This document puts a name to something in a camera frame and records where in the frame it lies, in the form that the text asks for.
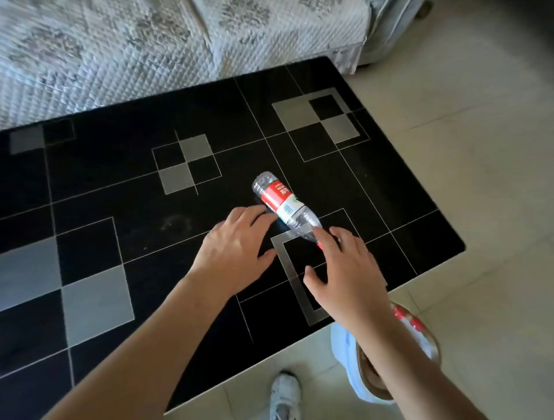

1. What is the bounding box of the person's right hand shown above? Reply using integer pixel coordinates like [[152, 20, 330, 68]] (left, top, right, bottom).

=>
[[303, 226, 393, 337]]

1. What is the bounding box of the person's left hand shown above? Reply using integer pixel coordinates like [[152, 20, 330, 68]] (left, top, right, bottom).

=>
[[190, 205, 278, 300]]

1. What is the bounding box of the person's right forearm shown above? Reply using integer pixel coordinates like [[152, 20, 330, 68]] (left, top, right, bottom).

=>
[[356, 318, 489, 420]]

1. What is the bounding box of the person's left forearm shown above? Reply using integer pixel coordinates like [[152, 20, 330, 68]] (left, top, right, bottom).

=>
[[42, 273, 236, 420]]

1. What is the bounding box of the clear bottle with red label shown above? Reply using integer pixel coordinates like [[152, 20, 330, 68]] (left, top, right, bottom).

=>
[[252, 171, 337, 252]]

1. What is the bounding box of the white shoe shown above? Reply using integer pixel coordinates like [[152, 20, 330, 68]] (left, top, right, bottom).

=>
[[269, 370, 303, 420]]

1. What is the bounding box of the quilted grey floral sofa cover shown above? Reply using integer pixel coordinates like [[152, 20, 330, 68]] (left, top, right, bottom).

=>
[[0, 0, 374, 130]]

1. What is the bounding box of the grey sofa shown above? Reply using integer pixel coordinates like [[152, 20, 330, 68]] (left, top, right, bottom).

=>
[[0, 0, 428, 130]]

